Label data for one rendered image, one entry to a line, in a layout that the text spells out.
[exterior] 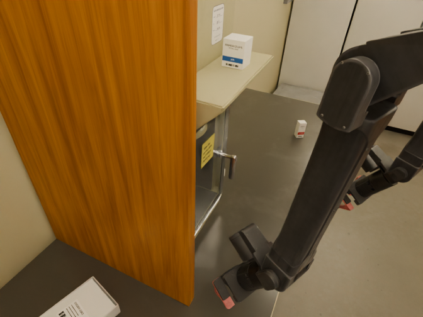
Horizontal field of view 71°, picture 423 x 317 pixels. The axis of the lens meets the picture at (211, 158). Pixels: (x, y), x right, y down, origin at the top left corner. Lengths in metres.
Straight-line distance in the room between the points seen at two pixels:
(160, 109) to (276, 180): 0.86
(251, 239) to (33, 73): 0.52
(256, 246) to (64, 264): 0.63
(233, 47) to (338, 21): 2.97
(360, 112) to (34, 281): 0.94
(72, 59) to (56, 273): 0.66
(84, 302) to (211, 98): 0.62
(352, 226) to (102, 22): 2.34
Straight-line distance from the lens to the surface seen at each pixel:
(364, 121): 0.34
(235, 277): 0.71
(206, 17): 0.66
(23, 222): 1.04
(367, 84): 0.30
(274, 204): 1.16
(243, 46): 0.66
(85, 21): 0.51
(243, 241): 0.62
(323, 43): 3.65
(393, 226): 2.74
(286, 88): 3.70
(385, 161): 0.97
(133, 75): 0.48
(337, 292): 2.17
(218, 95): 0.55
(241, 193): 1.17
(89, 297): 0.90
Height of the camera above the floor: 1.74
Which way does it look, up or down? 37 degrees down
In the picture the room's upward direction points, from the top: 3 degrees clockwise
